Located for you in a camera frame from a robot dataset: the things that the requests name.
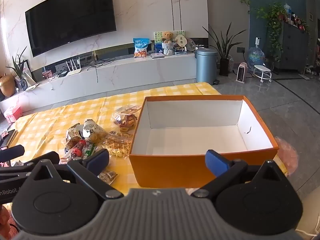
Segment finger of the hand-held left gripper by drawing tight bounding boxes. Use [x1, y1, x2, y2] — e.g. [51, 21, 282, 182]
[0, 152, 60, 180]
[0, 145, 25, 163]

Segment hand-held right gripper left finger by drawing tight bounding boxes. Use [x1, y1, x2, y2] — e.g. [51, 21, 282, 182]
[25, 149, 125, 201]

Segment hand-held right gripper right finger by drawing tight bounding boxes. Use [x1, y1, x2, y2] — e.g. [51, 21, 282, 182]
[191, 149, 288, 198]

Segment green candy packet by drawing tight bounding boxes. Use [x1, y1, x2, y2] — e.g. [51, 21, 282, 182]
[82, 142, 97, 159]

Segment red cap candy bottle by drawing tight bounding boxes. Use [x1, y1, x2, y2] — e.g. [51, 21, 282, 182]
[64, 140, 87, 159]

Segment white box orange rim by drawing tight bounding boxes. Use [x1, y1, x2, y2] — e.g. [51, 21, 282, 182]
[129, 95, 279, 188]

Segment person's left hand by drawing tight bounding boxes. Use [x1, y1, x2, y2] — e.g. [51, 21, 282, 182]
[0, 205, 14, 233]

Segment small clear snack packet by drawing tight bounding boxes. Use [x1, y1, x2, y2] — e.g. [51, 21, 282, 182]
[98, 170, 118, 183]

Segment clear fried noodle packet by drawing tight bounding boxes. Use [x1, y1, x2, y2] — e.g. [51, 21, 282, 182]
[101, 131, 133, 158]

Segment white chips packet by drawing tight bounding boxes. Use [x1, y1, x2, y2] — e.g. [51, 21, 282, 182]
[82, 119, 108, 143]

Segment brown striped snack packet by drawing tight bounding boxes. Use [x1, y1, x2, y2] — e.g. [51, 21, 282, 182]
[65, 124, 84, 150]

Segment pink gift box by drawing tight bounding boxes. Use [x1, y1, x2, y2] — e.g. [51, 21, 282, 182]
[4, 105, 23, 123]

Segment clear cookie bag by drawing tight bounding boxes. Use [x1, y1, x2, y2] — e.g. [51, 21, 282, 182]
[111, 105, 142, 132]

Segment yellow checkered tablecloth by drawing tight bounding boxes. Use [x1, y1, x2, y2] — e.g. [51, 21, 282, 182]
[0, 82, 288, 205]

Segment brown gourd vase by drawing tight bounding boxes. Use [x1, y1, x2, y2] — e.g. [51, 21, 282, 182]
[0, 74, 16, 97]

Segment plant in glass vase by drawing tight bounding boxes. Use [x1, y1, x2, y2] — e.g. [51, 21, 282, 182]
[5, 46, 29, 92]

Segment pink plastic bag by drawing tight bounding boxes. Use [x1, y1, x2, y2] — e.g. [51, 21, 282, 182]
[275, 136, 299, 175]

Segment white marble television console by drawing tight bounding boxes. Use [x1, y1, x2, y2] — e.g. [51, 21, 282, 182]
[0, 51, 198, 110]

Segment white router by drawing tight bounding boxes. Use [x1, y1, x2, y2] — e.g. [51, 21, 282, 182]
[65, 57, 82, 77]

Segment potted long leaf plant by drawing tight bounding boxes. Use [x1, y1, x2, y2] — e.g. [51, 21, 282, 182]
[202, 22, 247, 77]

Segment blue metal trash can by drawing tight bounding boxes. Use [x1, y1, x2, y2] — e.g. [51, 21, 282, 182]
[196, 48, 218, 85]

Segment white round rolling stool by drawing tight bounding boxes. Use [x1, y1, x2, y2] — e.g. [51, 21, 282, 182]
[252, 65, 272, 83]

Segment blue water jug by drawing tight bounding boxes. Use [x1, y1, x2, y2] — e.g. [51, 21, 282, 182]
[247, 37, 266, 67]

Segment blue snack bag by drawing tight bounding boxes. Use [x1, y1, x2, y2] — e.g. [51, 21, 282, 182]
[133, 38, 150, 58]

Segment round paper fan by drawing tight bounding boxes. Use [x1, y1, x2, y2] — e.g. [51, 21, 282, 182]
[173, 35, 187, 53]

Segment snack bags on counter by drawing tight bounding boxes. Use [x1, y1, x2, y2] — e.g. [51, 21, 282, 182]
[153, 30, 185, 54]

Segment brown teddy bear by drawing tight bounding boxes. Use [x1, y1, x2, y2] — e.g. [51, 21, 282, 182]
[161, 31, 175, 43]

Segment grey blue cabinet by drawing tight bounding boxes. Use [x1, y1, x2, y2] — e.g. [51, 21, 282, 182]
[274, 21, 310, 72]

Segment black flat television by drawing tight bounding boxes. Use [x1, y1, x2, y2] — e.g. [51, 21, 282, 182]
[25, 0, 117, 57]

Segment hanging pothos plant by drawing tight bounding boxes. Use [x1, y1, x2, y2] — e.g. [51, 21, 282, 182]
[255, 2, 288, 63]

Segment row of cabinet ornaments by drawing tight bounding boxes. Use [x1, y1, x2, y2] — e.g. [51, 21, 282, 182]
[284, 4, 310, 32]

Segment black cable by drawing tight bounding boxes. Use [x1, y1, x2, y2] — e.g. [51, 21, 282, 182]
[87, 57, 115, 83]

